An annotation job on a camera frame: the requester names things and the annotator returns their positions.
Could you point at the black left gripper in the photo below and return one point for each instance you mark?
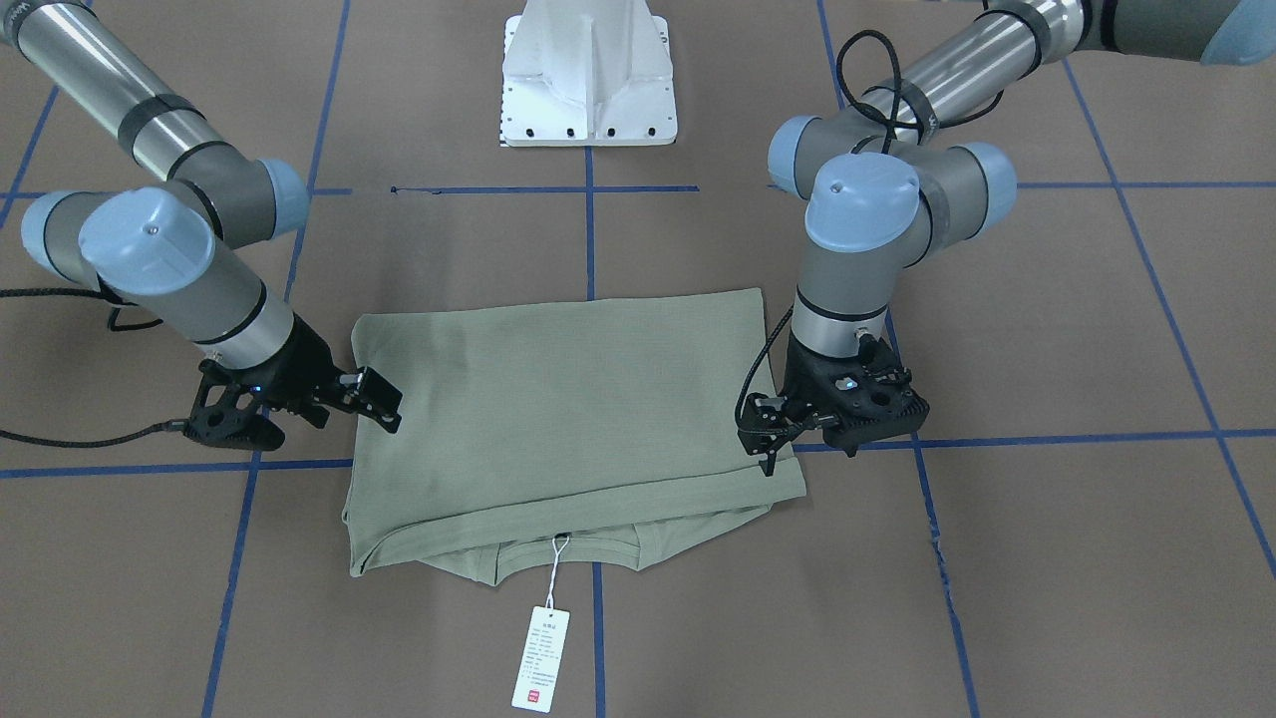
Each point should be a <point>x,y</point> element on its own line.
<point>800,382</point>

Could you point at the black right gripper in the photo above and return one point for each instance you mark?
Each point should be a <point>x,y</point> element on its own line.
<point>302,366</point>

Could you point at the olive green long-sleeve shirt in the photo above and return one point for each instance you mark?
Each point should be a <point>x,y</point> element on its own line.
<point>608,422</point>

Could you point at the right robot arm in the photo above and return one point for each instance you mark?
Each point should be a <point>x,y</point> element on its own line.
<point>171,247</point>

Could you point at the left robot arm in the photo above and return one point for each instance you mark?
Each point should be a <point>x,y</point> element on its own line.
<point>879,199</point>

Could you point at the white shirt price tag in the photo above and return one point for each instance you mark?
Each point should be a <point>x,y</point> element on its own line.
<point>539,664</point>

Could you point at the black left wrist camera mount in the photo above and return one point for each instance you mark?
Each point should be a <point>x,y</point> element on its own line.
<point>870,396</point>

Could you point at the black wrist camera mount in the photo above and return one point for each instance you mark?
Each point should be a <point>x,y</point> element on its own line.
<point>228,412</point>
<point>870,396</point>

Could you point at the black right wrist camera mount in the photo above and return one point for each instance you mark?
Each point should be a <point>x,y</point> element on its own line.
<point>228,412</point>

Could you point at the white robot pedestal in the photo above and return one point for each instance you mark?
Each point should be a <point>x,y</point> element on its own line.
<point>587,74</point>

